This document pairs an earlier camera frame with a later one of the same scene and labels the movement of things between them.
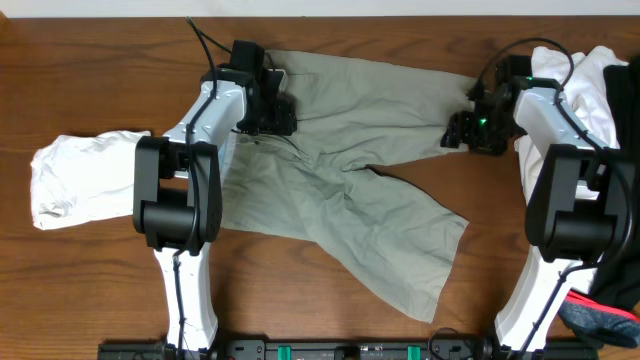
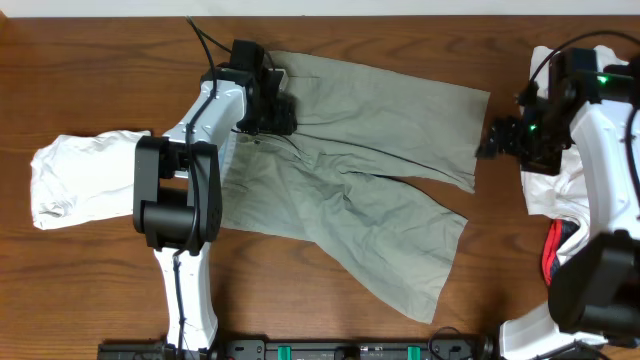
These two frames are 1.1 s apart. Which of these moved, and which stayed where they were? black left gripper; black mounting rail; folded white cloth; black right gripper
Moved: black right gripper
Stayed: folded white cloth; black mounting rail; black left gripper
